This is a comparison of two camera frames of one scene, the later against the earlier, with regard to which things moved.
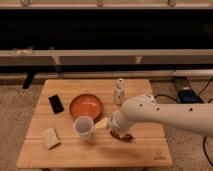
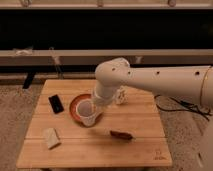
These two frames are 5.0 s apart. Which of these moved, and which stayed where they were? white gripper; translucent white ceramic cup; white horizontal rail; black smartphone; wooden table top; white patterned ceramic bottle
Moved: white gripper; translucent white ceramic cup
Stayed: white patterned ceramic bottle; black smartphone; wooden table top; white horizontal rail
